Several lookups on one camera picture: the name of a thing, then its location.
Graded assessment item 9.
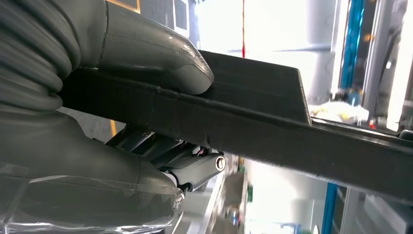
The blue metal shelf rack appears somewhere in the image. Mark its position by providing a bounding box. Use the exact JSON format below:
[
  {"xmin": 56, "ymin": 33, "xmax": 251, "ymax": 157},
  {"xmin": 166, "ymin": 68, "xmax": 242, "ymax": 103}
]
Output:
[{"xmin": 322, "ymin": 0, "xmax": 366, "ymax": 234}]

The red barrier belt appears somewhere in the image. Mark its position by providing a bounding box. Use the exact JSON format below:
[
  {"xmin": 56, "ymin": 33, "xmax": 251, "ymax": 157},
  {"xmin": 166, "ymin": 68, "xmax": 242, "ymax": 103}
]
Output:
[{"xmin": 241, "ymin": 0, "xmax": 246, "ymax": 59}]

